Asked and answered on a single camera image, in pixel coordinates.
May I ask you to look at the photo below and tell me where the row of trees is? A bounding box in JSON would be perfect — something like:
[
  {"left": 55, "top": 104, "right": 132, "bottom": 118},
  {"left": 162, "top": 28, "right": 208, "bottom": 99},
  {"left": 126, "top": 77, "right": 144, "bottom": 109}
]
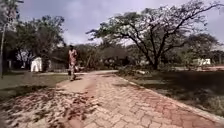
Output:
[{"left": 49, "top": 42, "right": 224, "bottom": 71}]

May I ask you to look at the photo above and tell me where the pale concrete path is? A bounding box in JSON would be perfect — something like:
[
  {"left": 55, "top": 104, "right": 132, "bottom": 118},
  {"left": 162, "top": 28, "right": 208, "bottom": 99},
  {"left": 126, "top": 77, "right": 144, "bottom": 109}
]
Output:
[{"left": 39, "top": 69, "right": 119, "bottom": 76}]

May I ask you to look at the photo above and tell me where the person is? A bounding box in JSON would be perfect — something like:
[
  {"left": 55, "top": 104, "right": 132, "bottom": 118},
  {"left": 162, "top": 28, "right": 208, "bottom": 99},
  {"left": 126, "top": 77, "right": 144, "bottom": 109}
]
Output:
[{"left": 67, "top": 44, "right": 79, "bottom": 82}]

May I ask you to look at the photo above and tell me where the large spreading tree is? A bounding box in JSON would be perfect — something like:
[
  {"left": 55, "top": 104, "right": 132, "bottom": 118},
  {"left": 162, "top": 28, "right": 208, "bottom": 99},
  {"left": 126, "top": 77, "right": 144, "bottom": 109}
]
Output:
[{"left": 85, "top": 0, "right": 224, "bottom": 71}]

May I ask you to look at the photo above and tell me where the red brick path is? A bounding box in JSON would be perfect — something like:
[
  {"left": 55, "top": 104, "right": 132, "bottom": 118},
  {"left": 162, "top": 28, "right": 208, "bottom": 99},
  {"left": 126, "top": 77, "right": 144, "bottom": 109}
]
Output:
[{"left": 0, "top": 69, "right": 224, "bottom": 128}]

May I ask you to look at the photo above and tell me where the small white building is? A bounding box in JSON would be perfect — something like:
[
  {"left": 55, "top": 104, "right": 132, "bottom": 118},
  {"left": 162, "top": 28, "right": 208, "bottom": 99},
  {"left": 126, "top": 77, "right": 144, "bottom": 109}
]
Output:
[{"left": 30, "top": 56, "right": 44, "bottom": 73}]

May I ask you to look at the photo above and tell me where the tall leafy tree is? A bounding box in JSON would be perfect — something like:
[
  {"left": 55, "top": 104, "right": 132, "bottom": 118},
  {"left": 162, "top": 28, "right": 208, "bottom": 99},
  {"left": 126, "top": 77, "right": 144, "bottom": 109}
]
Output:
[{"left": 12, "top": 14, "right": 66, "bottom": 71}]

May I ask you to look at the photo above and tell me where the shaded grass field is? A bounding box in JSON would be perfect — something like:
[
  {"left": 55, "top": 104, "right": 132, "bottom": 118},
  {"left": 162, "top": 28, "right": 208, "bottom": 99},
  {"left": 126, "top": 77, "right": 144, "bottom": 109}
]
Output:
[{"left": 118, "top": 67, "right": 224, "bottom": 118}]

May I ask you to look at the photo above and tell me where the dry grass strip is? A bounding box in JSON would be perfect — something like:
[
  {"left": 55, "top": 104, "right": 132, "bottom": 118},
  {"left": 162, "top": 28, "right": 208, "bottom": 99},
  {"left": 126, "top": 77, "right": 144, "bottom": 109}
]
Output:
[{"left": 0, "top": 71, "right": 71, "bottom": 101}]

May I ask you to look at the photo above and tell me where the pale concrete kerb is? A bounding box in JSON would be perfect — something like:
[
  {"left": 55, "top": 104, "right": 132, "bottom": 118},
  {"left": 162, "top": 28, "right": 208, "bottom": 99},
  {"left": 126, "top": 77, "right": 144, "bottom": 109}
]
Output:
[{"left": 115, "top": 74, "right": 224, "bottom": 125}]

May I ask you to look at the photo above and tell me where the pale distant building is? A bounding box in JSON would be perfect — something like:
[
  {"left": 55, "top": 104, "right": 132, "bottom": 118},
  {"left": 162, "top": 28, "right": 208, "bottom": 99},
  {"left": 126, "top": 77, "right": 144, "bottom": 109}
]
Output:
[{"left": 197, "top": 58, "right": 213, "bottom": 67}]

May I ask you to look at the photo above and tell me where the thin-trunked tree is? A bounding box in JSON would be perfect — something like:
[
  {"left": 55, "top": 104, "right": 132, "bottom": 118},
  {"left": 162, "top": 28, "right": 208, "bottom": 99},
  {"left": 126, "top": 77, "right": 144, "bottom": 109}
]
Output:
[{"left": 0, "top": 0, "right": 24, "bottom": 80}]

